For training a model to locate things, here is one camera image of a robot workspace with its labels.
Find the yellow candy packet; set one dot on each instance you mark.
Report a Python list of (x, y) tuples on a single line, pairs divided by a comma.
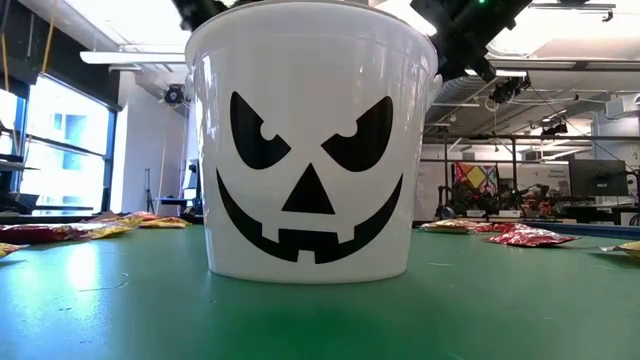
[(10, 248), (110, 230), (625, 248), (165, 223), (450, 226)]

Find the red candy packet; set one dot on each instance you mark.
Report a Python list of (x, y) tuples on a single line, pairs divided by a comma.
[(492, 227), (530, 238), (35, 233), (146, 215)]

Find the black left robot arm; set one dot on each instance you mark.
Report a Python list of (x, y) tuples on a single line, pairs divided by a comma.
[(200, 12)]

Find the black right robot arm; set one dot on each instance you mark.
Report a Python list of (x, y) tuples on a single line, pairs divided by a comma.
[(500, 15)]

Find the ceiling light strip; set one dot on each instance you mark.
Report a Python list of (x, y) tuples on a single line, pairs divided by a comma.
[(515, 73)]

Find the black track spotlight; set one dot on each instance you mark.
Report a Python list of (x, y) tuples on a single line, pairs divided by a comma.
[(507, 90), (554, 129)]

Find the black metal rack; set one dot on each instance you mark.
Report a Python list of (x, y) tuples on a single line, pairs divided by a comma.
[(514, 165)]

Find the colourful patterned quilt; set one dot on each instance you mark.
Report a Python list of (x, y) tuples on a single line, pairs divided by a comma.
[(475, 175)]

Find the background robot rig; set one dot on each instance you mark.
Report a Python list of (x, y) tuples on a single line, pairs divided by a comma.
[(470, 199)]

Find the white jack-o-lantern face bucket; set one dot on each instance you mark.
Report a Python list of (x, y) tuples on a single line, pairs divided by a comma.
[(310, 65)]

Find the white ceiling unit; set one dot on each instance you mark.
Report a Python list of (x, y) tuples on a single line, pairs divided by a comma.
[(622, 106)]

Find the dark background monitor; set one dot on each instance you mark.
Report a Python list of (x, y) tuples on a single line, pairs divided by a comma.
[(598, 177)]

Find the black round ceiling lamp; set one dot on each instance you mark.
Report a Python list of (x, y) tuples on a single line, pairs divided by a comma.
[(174, 95)]

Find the monitor on black rolling stand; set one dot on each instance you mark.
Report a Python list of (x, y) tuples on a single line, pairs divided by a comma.
[(195, 187)]

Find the white ceiling light fixture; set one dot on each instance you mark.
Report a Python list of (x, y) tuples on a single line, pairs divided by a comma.
[(130, 57)]

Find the black tripod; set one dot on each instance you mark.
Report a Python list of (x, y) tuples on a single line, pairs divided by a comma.
[(148, 192)]

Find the green table mat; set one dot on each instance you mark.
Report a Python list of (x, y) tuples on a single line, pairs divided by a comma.
[(150, 310)]

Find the dark ceiling rail fixture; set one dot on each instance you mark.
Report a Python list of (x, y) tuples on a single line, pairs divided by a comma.
[(572, 6)]

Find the large glass window wall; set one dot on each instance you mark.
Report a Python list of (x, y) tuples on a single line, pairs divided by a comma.
[(65, 150)]

